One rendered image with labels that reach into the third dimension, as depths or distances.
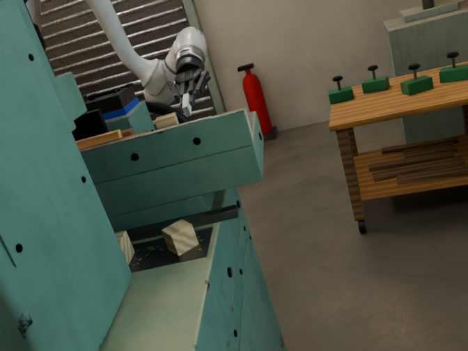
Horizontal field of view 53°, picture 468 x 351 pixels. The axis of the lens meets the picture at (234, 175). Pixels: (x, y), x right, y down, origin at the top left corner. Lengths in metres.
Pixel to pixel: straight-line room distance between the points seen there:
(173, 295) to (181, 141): 0.24
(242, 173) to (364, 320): 1.09
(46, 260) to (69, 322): 0.07
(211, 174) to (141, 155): 0.11
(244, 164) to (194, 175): 0.08
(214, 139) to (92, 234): 0.24
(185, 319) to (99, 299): 0.10
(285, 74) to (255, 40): 0.35
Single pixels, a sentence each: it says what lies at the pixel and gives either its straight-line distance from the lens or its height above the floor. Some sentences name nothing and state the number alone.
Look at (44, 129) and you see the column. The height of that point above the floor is 1.04.
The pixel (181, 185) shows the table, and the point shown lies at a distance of 0.74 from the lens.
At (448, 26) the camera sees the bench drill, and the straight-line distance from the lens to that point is 2.82.
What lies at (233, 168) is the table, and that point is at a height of 0.87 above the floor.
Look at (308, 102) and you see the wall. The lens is 3.81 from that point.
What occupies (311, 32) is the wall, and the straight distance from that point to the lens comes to 3.71.
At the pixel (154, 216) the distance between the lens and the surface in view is 0.77.
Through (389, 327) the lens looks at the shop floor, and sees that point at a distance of 1.68.
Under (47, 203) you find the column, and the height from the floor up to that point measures 0.97.
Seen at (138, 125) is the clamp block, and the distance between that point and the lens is 0.94.
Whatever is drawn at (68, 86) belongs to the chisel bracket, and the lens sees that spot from 0.80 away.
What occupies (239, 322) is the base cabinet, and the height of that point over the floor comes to 0.68.
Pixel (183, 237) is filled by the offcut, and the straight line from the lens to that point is 0.67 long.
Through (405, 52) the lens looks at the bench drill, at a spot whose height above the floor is 0.57.
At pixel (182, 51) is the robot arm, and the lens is 1.45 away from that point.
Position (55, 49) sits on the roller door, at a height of 1.12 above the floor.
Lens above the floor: 1.11
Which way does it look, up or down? 20 degrees down
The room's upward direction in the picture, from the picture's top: 17 degrees counter-clockwise
